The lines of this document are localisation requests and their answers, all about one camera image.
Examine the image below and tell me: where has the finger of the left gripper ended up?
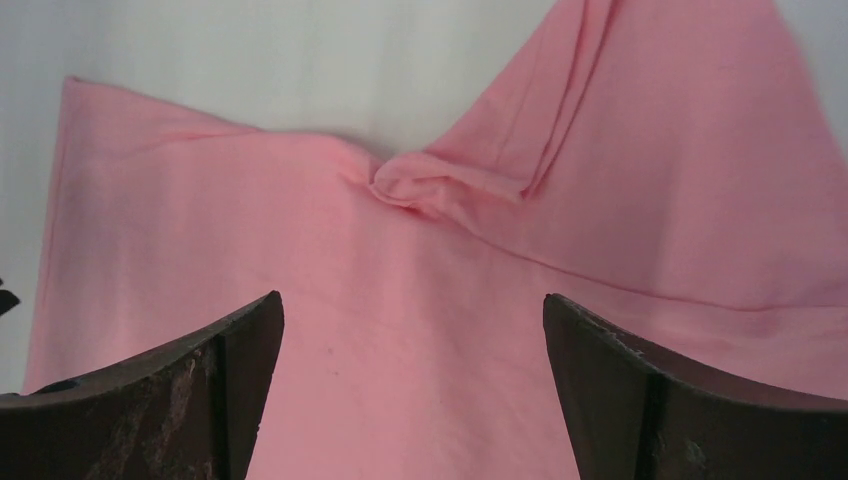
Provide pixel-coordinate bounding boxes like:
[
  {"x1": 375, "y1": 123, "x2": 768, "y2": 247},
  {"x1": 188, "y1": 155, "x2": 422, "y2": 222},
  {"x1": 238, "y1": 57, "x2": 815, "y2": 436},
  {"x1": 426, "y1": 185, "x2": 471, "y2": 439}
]
[{"x1": 0, "y1": 279, "x2": 20, "y2": 316}]

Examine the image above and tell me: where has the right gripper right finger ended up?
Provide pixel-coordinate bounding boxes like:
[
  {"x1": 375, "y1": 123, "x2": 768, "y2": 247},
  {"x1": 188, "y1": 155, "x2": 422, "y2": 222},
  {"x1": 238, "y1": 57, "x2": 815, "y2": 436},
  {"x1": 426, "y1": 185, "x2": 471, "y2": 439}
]
[{"x1": 543, "y1": 294, "x2": 847, "y2": 480}]

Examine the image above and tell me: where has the pink t-shirt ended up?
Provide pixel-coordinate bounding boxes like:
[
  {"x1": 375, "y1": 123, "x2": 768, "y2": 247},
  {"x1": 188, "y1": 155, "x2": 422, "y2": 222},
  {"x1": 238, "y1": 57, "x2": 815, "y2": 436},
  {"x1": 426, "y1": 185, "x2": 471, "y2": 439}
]
[{"x1": 25, "y1": 0, "x2": 847, "y2": 479}]

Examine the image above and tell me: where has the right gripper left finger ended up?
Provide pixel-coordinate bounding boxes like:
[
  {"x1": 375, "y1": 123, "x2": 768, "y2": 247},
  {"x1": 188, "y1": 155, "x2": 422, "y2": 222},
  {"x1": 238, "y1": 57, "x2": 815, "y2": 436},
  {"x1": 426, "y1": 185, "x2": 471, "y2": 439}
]
[{"x1": 1, "y1": 291, "x2": 284, "y2": 480}]

